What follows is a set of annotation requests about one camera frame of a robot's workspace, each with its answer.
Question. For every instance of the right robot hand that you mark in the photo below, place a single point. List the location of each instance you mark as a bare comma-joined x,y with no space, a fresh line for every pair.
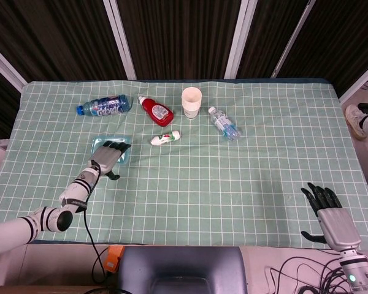
337,223

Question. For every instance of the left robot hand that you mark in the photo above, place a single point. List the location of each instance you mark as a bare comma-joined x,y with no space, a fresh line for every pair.
107,156

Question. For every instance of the translucent blue plastic lid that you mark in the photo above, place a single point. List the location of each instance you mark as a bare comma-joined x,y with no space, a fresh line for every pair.
124,160

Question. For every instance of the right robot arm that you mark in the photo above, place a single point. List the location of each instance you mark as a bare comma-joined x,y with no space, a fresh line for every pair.
355,269

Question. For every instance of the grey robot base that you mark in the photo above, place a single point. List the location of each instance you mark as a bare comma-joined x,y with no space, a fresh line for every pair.
184,266

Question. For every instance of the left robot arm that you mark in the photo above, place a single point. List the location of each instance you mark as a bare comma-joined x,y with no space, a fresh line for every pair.
49,219

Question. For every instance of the orange plastic foot pedal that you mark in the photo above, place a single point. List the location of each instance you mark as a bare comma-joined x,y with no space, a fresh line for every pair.
114,258

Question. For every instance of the blue label sports drink bottle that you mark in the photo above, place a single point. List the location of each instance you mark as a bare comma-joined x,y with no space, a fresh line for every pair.
105,105

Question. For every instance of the small white green bottle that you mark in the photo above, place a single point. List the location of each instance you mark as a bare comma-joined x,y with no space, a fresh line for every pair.
165,138

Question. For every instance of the red ketchup squeeze bottle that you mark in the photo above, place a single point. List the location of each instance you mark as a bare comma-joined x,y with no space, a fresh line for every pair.
158,111

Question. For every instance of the stack of white paper cups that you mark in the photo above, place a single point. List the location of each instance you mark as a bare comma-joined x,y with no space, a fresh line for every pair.
190,104

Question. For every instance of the white sneaker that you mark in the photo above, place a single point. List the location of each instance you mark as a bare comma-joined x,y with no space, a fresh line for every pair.
354,121

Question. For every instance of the green checkered tablecloth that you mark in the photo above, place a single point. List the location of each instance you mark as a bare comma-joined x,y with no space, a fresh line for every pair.
217,183

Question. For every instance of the clear plastic water bottle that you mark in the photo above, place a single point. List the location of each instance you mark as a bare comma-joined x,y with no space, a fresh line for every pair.
225,124

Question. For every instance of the white partition frame post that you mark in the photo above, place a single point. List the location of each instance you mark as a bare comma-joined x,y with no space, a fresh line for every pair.
358,81
237,39
294,36
6,65
119,39

